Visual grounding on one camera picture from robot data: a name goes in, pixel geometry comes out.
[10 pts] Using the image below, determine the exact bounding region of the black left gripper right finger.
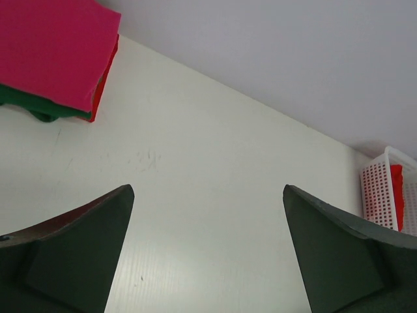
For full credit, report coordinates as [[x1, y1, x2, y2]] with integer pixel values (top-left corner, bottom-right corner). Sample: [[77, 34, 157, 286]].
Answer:
[[283, 185, 416, 312]]

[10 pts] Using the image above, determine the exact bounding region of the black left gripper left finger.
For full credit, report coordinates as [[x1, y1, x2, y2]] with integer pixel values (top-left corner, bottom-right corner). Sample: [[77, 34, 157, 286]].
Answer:
[[1, 185, 134, 312]]

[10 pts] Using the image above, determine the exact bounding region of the pink t shirt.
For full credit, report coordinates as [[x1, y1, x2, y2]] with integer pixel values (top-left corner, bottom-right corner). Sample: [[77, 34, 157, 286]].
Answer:
[[1, 0, 121, 112]]

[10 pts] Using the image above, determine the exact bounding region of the white plastic laundry basket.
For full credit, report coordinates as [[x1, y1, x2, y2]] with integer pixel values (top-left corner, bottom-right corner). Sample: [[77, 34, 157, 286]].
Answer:
[[360, 146, 416, 236]]

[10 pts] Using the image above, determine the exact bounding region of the red t shirt in basket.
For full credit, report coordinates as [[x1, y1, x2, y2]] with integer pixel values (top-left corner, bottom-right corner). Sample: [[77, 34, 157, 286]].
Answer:
[[390, 164, 405, 231]]

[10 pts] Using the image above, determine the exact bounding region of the folded green t shirt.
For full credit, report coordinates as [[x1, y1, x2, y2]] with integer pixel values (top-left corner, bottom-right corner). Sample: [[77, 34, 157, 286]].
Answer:
[[1, 85, 97, 123]]

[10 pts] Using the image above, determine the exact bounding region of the folded red t shirt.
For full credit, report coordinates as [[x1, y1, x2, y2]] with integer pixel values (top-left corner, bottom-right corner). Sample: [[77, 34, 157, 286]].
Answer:
[[79, 35, 119, 123]]

